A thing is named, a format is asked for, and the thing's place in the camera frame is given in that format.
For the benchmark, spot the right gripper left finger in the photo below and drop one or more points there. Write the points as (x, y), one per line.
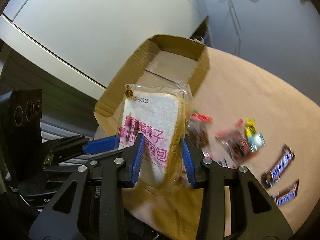
(67, 213)

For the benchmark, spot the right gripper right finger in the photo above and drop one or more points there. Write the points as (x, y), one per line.
(234, 204)

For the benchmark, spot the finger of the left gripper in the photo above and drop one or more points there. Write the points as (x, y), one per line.
(102, 144)

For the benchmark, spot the Snickers bar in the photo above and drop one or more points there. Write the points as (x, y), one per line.
(273, 175)
(286, 194)

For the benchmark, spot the red dark snack packet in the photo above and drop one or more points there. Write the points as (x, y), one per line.
(234, 141)

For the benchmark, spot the yellow candy packet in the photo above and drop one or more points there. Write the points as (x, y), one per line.
(255, 139)

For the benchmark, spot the red top date snack bag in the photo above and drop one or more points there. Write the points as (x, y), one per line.
(197, 129)

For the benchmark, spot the packaged bread slice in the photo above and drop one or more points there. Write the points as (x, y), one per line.
(162, 115)

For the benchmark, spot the brown cardboard box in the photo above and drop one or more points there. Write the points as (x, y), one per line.
(162, 60)

